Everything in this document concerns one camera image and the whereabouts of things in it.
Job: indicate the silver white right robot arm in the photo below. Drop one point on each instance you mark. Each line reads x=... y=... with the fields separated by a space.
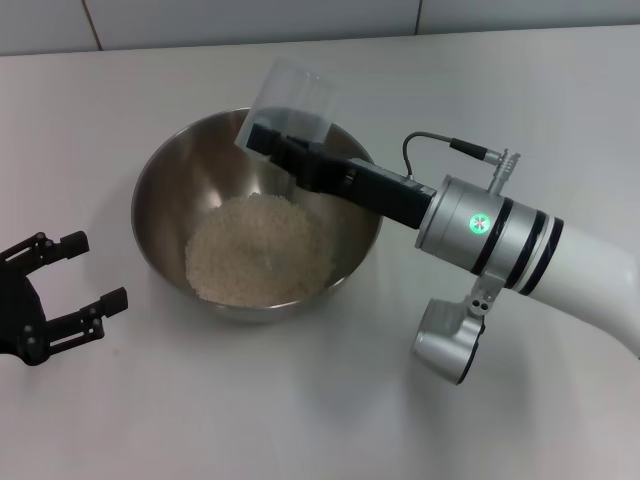
x=550 y=260

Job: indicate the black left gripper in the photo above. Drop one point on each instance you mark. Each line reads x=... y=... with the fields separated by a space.
x=15 y=315

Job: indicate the white rice grains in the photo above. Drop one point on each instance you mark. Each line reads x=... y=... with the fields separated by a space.
x=260 y=250

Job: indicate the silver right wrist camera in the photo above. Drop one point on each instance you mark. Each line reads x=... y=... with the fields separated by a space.
x=447 y=335

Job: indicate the large stainless steel bowl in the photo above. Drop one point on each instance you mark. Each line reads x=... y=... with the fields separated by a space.
x=165 y=210

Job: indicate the clear plastic measuring cup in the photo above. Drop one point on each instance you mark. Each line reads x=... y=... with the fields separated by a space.
x=295 y=90

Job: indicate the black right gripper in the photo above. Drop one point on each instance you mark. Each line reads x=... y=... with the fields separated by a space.
x=370 y=192

